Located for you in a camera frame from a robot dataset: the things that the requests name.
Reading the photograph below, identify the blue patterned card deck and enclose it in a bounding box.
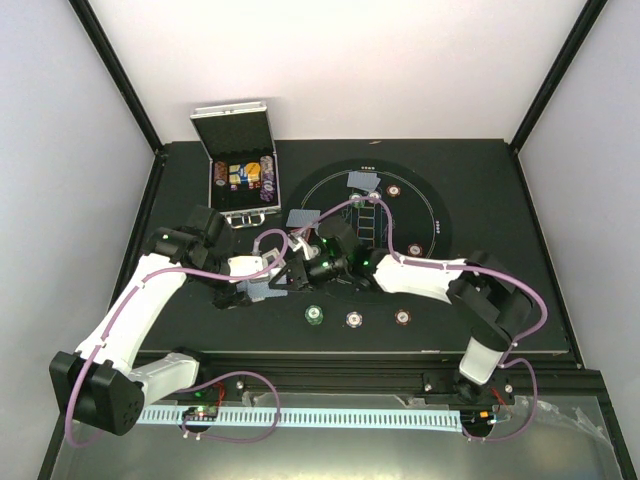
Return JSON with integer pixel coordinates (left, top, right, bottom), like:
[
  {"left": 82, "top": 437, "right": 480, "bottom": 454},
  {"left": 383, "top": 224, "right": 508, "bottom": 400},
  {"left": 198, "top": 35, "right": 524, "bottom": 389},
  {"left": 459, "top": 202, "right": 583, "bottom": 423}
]
[{"left": 237, "top": 280, "right": 271, "bottom": 302}]

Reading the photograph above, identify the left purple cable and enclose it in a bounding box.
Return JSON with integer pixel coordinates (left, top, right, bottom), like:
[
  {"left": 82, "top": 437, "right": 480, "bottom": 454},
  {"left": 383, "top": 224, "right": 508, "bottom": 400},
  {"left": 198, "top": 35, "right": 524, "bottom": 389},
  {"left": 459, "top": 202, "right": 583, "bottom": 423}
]
[{"left": 65, "top": 228, "right": 290, "bottom": 447}]

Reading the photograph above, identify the purple chip row in case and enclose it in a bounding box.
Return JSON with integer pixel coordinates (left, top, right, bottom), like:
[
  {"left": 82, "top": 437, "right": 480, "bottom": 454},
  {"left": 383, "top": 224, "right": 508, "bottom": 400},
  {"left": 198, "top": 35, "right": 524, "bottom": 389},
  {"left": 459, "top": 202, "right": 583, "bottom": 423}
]
[{"left": 259, "top": 156, "right": 277, "bottom": 204}]

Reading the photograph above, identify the white slotted cable duct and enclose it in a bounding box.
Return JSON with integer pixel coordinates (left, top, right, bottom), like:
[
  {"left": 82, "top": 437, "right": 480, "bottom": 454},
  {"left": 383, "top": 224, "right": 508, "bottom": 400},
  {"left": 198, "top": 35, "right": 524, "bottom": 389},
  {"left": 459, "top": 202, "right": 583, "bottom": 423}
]
[{"left": 137, "top": 405, "right": 462, "bottom": 433}]

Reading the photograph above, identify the left controller board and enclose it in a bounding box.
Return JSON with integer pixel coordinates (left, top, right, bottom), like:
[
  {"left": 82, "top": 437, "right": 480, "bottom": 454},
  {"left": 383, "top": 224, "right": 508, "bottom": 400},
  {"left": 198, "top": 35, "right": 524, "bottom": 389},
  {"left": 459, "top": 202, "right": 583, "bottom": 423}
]
[{"left": 182, "top": 405, "right": 219, "bottom": 421}]

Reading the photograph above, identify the black frame post right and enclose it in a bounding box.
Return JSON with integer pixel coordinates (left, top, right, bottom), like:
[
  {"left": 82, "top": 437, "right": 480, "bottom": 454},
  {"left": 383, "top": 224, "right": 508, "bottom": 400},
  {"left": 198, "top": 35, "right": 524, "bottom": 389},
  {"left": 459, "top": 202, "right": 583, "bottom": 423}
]
[{"left": 509, "top": 0, "right": 608, "bottom": 154}]

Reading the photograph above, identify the white playing card box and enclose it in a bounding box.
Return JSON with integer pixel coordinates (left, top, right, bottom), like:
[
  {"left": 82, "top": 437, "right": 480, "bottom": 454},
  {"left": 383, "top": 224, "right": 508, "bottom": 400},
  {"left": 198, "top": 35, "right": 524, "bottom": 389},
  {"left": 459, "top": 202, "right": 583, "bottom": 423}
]
[{"left": 266, "top": 290, "right": 289, "bottom": 298}]

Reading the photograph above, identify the blue white poker chip stack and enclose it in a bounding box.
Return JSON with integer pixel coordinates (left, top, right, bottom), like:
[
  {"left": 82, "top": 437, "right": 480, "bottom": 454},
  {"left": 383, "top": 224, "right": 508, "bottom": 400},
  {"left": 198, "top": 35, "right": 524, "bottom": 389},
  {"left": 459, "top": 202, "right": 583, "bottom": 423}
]
[{"left": 345, "top": 312, "right": 363, "bottom": 328}]

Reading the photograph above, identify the black frame post left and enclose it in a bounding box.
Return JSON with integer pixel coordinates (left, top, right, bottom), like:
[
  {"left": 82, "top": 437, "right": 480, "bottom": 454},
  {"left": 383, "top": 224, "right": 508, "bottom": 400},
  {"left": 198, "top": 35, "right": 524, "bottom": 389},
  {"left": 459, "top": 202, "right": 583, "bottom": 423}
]
[{"left": 68, "top": 0, "right": 163, "bottom": 153}]

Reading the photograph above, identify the controller board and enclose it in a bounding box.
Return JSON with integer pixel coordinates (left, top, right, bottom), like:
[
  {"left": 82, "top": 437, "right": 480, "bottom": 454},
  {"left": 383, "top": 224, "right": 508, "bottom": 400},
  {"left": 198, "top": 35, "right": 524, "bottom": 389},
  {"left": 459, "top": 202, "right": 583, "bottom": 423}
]
[
  {"left": 460, "top": 410, "right": 512, "bottom": 426},
  {"left": 182, "top": 405, "right": 219, "bottom": 421}
]

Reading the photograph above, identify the black aluminium mounting rail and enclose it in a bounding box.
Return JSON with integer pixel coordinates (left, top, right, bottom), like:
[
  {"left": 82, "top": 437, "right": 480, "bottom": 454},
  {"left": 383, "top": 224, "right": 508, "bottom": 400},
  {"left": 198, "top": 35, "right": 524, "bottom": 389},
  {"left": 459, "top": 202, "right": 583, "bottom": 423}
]
[{"left": 136, "top": 347, "right": 607, "bottom": 404}]

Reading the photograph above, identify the dealt blue card top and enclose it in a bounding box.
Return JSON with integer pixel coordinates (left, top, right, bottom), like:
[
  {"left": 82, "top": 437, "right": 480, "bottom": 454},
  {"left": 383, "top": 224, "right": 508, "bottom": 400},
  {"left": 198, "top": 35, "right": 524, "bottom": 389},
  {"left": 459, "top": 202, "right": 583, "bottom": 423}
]
[{"left": 347, "top": 171, "right": 371, "bottom": 190}]

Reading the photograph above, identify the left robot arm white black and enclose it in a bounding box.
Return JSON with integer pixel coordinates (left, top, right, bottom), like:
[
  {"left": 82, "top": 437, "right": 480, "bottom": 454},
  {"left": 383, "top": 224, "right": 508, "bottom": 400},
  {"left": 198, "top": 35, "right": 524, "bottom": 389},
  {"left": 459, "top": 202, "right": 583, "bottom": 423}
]
[{"left": 49, "top": 228, "right": 269, "bottom": 447}]

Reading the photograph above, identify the brown poker chip stack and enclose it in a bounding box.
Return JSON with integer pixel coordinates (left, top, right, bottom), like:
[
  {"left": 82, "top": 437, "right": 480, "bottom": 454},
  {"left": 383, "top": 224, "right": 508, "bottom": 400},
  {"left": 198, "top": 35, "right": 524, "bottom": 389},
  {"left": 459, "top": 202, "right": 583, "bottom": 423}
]
[{"left": 395, "top": 310, "right": 411, "bottom": 326}]

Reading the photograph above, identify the right controller board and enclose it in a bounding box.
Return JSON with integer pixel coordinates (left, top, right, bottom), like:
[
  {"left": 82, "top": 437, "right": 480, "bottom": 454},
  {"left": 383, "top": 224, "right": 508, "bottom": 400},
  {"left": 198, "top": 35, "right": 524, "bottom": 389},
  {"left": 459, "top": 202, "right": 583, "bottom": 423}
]
[{"left": 460, "top": 410, "right": 512, "bottom": 426}]

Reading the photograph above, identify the green poker chip stack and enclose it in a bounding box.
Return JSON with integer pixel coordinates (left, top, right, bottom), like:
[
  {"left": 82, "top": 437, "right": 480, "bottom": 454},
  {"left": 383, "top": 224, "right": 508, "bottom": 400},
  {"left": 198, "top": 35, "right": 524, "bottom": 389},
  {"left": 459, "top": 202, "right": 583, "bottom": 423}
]
[{"left": 305, "top": 305, "right": 324, "bottom": 326}]

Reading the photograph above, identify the black frame post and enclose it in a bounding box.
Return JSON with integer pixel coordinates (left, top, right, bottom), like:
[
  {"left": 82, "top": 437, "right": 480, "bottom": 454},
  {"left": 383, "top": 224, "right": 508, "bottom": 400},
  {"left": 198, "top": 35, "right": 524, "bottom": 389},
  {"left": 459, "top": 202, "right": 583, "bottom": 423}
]
[
  {"left": 68, "top": 0, "right": 163, "bottom": 153},
  {"left": 509, "top": 0, "right": 608, "bottom": 154}
]

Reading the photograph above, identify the brown chip row in case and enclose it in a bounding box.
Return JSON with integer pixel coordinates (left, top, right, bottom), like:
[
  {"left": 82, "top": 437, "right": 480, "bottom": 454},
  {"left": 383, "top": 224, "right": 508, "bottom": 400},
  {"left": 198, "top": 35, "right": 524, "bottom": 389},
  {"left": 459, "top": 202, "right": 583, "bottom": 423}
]
[{"left": 212, "top": 161, "right": 228, "bottom": 187}]

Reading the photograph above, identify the yellow big blind button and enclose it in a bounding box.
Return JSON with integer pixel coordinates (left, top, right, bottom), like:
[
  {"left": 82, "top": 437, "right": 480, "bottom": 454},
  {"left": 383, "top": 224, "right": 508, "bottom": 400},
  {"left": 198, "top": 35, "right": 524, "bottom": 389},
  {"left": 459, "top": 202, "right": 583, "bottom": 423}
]
[{"left": 244, "top": 162, "right": 261, "bottom": 181}]

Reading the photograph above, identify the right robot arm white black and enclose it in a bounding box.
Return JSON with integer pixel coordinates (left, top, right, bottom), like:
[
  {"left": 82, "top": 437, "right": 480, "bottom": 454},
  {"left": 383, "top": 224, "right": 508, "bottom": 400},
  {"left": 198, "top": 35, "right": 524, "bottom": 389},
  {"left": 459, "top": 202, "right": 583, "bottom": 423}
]
[{"left": 269, "top": 248, "right": 539, "bottom": 405}]

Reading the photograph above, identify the dealt blue card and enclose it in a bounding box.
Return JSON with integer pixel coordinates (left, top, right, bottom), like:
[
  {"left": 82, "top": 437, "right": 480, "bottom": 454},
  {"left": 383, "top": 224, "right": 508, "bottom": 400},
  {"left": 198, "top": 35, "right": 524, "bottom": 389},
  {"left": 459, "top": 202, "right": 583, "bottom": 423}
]
[
  {"left": 285, "top": 209, "right": 321, "bottom": 229},
  {"left": 347, "top": 171, "right": 371, "bottom": 190}
]

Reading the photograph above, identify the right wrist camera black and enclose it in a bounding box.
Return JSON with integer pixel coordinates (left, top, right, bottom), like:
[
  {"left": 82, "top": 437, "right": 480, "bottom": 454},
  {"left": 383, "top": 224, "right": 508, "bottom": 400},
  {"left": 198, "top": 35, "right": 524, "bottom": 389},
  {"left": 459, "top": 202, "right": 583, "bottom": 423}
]
[{"left": 317, "top": 216, "right": 360, "bottom": 258}]

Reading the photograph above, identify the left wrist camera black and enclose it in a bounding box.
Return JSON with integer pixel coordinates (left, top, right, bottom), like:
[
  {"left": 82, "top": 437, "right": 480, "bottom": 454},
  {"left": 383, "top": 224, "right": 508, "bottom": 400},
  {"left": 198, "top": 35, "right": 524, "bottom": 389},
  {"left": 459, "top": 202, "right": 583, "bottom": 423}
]
[{"left": 184, "top": 205, "right": 234, "bottom": 251}]

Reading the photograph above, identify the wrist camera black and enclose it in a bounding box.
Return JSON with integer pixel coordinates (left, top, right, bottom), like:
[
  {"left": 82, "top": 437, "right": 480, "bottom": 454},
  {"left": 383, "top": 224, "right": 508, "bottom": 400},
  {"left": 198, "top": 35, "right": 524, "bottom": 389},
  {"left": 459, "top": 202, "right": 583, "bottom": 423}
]
[
  {"left": 317, "top": 216, "right": 360, "bottom": 258},
  {"left": 184, "top": 205, "right": 234, "bottom": 251}
]

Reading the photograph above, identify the blue yellow card box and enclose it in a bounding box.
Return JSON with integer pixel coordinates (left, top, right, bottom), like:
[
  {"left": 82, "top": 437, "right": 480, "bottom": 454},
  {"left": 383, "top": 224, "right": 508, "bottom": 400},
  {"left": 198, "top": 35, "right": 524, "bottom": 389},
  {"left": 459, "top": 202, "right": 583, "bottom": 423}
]
[{"left": 228, "top": 163, "right": 261, "bottom": 185}]

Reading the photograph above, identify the round black poker mat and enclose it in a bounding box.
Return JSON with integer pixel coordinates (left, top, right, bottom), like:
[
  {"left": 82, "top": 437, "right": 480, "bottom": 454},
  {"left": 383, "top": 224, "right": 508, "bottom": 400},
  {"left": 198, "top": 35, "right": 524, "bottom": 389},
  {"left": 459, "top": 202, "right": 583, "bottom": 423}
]
[{"left": 285, "top": 159, "right": 452, "bottom": 260}]

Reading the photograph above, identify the aluminium poker case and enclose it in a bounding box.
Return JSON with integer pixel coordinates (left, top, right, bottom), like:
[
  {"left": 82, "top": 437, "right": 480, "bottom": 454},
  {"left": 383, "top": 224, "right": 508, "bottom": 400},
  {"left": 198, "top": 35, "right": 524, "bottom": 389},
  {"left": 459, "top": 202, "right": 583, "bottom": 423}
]
[{"left": 190, "top": 101, "right": 281, "bottom": 229}]

